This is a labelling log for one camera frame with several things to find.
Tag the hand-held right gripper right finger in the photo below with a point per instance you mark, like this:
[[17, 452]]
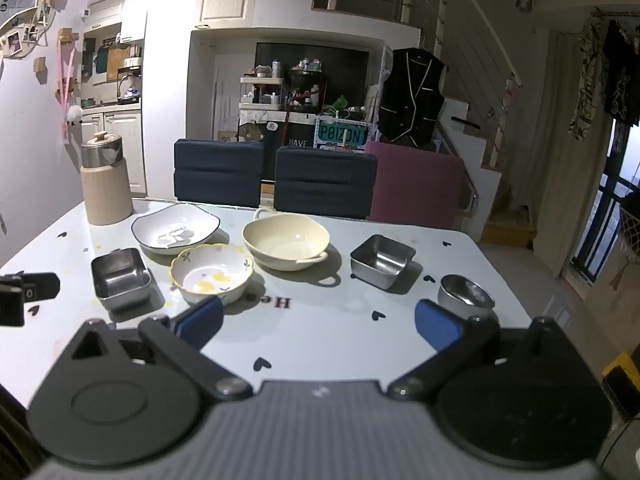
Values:
[[437, 330]]

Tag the teal sign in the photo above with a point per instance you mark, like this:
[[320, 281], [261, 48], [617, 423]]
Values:
[[341, 135]]

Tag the white storage shelf rack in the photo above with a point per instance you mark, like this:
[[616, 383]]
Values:
[[261, 92]]

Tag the yellow box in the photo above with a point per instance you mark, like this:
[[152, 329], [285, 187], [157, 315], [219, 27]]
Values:
[[622, 370]]

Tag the white plate with dark rim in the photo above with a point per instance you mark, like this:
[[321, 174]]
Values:
[[190, 222]]

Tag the black vest with white trim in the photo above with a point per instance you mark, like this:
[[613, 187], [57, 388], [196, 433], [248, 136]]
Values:
[[412, 97]]

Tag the square steel container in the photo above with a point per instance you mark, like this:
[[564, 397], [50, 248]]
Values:
[[382, 260], [120, 275]]

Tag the patterned curtain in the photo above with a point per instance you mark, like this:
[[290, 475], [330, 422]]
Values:
[[590, 75]]

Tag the beige canister with metal lid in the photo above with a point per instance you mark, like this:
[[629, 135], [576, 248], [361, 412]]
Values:
[[106, 185]]

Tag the white staircase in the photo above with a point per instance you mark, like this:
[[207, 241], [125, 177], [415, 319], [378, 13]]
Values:
[[475, 140]]

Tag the dark blue chair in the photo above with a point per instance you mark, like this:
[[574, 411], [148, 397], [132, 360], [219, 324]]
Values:
[[218, 172], [324, 182]]

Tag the round steel bowl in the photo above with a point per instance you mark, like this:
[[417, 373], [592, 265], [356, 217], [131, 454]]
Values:
[[465, 294]]

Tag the pink ribbon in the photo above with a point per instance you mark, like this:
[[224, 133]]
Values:
[[67, 85]]

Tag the dark hanging cloth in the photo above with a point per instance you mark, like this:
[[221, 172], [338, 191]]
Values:
[[622, 70]]

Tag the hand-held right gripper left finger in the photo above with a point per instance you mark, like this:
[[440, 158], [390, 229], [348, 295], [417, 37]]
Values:
[[201, 317]]

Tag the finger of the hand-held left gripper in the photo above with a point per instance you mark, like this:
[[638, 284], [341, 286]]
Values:
[[11, 307], [42, 287]]

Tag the white kitchen cabinets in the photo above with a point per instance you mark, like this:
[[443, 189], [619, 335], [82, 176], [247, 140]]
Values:
[[117, 140]]

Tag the yellow-rimmed lemon print bowl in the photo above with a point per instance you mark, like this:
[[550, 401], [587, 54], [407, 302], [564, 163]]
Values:
[[210, 275]]

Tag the wall photo collage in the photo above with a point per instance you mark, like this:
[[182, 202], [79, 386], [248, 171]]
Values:
[[27, 5]]

